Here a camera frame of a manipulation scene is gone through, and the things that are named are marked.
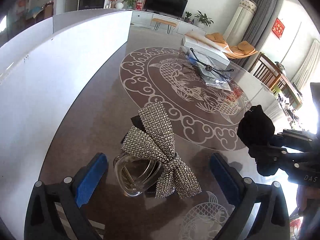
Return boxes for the rhinestone bow hair clip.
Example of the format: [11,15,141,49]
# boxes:
[113,102,202,199]

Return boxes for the large white storage box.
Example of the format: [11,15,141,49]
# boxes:
[1,9,132,235]

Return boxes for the orange lounge chair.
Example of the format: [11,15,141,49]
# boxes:
[205,33,258,59]

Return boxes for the white flat box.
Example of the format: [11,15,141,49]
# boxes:
[182,31,230,66]

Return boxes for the glasses with black cord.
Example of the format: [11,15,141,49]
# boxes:
[188,48,234,82]

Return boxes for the wooden bench stool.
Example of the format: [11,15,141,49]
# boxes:
[151,18,177,34]

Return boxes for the green potted plant right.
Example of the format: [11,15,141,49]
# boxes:
[195,10,214,27]

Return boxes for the black velvet pouch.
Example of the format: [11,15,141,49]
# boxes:
[237,105,275,159]

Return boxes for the green potted plant left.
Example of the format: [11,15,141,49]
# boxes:
[123,0,138,9]

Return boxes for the person's right hand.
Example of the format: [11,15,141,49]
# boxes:
[296,185,320,216]

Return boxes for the black television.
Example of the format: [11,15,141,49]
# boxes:
[143,0,188,17]

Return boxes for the red wall decoration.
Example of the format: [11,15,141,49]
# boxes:
[272,18,285,39]

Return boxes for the clear plastic packet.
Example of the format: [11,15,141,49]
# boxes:
[187,48,234,91]

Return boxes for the wooden dining chair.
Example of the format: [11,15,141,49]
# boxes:
[251,53,302,109]

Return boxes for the green potted plant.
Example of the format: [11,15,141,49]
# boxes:
[123,0,138,9]
[195,10,214,27]

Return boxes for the white tv cabinet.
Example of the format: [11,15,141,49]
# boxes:
[131,10,206,36]

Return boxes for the white standing air conditioner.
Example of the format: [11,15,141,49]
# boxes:
[223,0,257,46]

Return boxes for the grey curtain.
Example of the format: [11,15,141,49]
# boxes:
[241,0,280,68]

